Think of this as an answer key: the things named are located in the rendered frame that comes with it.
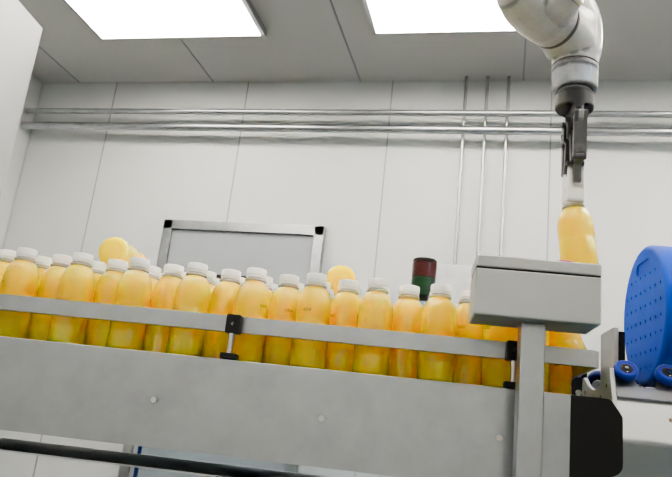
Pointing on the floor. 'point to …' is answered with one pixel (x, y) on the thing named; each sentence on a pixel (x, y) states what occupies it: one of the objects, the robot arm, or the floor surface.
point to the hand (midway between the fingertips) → (573, 188)
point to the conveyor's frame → (284, 416)
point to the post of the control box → (529, 400)
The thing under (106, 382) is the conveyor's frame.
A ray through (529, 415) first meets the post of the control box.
